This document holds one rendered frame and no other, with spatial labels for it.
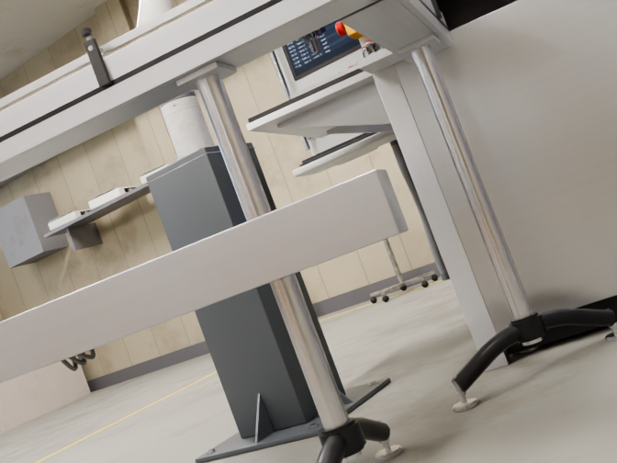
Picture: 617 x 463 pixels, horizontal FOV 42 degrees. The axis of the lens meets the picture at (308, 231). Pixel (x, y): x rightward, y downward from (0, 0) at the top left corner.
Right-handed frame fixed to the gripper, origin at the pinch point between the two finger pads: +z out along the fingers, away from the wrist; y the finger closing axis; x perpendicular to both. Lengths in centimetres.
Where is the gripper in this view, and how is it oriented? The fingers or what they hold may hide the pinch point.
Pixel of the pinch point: (316, 47)
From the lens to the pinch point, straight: 259.9
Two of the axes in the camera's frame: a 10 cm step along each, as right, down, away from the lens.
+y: 8.7, -3.1, 3.9
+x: -3.5, 1.6, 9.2
